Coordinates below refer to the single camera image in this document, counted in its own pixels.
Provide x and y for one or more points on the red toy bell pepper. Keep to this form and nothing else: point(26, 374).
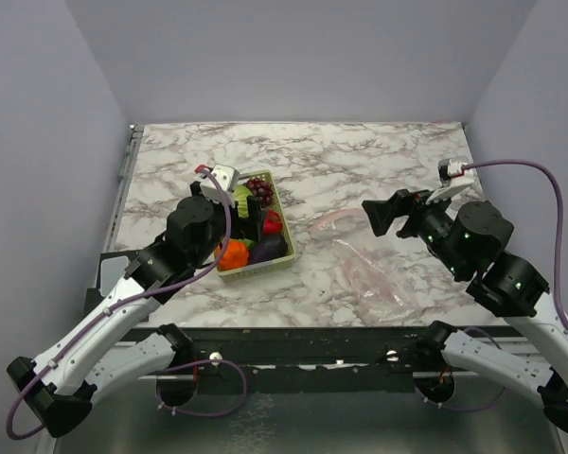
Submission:
point(272, 223)

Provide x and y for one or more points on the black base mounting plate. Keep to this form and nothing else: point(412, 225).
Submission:
point(307, 360)

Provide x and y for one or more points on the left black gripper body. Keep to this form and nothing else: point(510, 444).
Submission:
point(239, 225)

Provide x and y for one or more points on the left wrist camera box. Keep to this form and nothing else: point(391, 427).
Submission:
point(218, 183)

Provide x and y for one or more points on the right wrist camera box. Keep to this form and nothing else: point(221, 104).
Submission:
point(454, 178)

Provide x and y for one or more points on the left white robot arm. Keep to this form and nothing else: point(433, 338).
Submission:
point(63, 384)

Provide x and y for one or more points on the green toy cabbage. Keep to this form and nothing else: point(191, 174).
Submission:
point(241, 193)

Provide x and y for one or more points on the clear zip top bag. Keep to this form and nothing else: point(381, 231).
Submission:
point(364, 267)

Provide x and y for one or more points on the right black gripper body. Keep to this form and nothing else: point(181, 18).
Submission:
point(428, 221)

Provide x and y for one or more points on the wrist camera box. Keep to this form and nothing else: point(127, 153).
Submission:
point(454, 178)
point(218, 183)

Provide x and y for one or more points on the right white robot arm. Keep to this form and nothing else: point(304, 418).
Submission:
point(472, 247)

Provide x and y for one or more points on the purple toy grapes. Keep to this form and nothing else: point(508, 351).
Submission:
point(262, 189)

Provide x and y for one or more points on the green toy mango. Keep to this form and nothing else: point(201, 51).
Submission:
point(249, 244)

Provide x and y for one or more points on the dark purple toy eggplant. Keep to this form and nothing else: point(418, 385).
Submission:
point(270, 247)

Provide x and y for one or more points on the green perforated plastic basket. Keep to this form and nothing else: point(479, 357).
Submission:
point(276, 264)

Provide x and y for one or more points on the orange toy pumpkin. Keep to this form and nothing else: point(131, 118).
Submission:
point(236, 256)

